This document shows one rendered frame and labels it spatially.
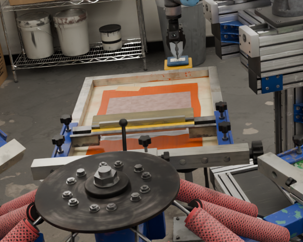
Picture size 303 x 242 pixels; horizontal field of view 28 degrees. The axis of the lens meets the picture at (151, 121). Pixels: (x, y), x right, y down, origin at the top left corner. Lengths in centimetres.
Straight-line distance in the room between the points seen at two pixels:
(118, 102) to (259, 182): 108
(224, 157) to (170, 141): 29
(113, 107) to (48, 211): 130
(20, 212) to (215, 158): 74
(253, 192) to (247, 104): 155
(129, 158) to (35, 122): 347
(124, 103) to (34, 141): 208
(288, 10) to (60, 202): 140
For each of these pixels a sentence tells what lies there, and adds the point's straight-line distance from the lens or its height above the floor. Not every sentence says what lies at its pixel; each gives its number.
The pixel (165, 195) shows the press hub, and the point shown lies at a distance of 119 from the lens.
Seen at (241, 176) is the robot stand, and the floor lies 21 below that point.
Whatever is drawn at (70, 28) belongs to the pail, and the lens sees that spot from 548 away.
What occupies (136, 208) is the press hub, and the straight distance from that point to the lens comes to 116.
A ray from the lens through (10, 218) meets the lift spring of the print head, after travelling 138.
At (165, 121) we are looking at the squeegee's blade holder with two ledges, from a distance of 206.
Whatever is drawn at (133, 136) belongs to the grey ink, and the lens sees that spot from 219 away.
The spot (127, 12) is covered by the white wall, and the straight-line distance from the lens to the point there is 580.
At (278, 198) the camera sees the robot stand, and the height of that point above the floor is 21.
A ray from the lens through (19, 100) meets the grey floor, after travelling 525.
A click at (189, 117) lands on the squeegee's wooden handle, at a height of 105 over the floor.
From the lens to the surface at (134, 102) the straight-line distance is 247.
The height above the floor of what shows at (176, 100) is 95.
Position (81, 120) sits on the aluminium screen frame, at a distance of 233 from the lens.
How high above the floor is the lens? 195
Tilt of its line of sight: 26 degrees down
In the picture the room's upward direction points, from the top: 7 degrees counter-clockwise
